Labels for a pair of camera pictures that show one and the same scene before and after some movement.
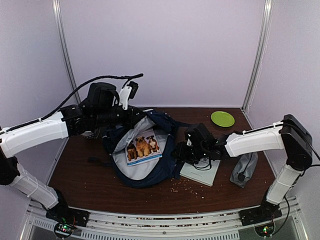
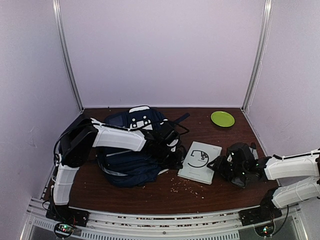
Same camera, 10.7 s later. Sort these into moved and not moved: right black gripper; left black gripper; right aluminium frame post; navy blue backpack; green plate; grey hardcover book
Moved: navy blue backpack; right black gripper; left black gripper
Not moved: green plate; grey hardcover book; right aluminium frame post
